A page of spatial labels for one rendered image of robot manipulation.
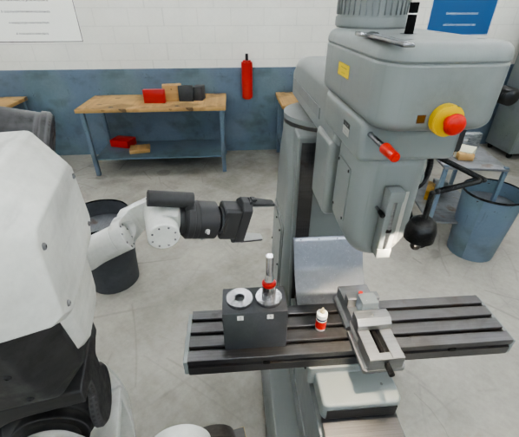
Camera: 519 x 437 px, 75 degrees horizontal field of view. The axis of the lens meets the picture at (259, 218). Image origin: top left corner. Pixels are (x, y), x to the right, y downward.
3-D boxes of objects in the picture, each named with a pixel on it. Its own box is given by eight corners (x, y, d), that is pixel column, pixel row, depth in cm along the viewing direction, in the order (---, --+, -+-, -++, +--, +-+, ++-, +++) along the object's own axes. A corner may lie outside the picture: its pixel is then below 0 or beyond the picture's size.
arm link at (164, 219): (199, 252, 74) (145, 253, 69) (189, 223, 82) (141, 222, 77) (209, 210, 68) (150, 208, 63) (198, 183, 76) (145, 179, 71)
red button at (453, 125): (464, 137, 62) (472, 114, 60) (443, 137, 62) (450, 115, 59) (455, 131, 65) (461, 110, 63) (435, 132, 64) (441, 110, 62)
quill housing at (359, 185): (409, 255, 101) (440, 155, 83) (341, 258, 99) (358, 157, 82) (384, 220, 117) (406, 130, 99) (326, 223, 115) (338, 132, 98)
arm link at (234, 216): (244, 253, 81) (195, 255, 76) (233, 229, 88) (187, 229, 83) (259, 211, 74) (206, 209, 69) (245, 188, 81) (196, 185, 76)
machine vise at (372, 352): (405, 369, 114) (413, 349, 108) (363, 374, 112) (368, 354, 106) (366, 295, 143) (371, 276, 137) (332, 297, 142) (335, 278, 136)
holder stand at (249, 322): (285, 347, 121) (288, 308, 111) (225, 350, 120) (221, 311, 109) (281, 320, 132) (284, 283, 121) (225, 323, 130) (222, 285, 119)
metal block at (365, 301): (376, 314, 124) (378, 303, 121) (360, 316, 123) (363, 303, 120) (371, 303, 128) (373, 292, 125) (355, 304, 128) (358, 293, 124)
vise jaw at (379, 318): (390, 328, 120) (393, 321, 118) (357, 331, 119) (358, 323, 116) (384, 315, 125) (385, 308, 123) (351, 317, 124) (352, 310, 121)
